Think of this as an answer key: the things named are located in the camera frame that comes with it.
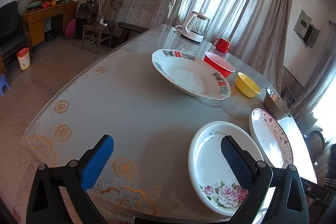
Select stainless steel bowl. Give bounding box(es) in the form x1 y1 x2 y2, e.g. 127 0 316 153
264 88 291 120

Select yellow plastic bowl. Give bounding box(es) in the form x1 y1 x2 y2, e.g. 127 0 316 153
236 72 261 98

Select dragon pattern white plate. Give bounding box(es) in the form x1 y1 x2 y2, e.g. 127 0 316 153
151 49 231 101

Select purple floral white plate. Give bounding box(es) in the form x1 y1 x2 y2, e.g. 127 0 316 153
249 108 293 169

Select rose pattern white plate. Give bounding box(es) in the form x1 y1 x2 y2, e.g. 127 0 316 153
188 121 263 217

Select side window curtain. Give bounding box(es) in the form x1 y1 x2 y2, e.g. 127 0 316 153
290 21 335 126

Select blue plastic stool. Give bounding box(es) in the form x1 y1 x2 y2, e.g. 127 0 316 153
0 74 10 96

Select white patterned waste bin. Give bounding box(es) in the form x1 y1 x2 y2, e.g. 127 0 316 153
17 48 31 71

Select red plastic bowl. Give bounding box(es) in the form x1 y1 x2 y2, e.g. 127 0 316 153
203 52 235 78

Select red mug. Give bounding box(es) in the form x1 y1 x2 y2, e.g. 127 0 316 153
212 38 231 54

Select black sofa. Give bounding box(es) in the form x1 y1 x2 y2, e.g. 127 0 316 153
1 1 27 59

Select pink bag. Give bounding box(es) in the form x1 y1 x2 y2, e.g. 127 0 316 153
64 18 76 39

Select wooden desk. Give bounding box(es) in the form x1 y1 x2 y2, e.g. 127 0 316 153
21 2 78 58

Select white power strip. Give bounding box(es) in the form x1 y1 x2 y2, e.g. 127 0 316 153
99 18 108 26

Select dark wooden bench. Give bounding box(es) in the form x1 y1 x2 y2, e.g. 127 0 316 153
118 22 148 44

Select white electric glass kettle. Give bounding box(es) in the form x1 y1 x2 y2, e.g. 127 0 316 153
174 11 210 43

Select wooden chair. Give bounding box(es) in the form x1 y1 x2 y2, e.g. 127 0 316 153
81 0 122 55

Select beige window curtain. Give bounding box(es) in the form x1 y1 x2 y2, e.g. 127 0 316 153
150 0 293 90

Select wall electrical box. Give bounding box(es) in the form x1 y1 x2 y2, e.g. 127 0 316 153
293 10 320 48

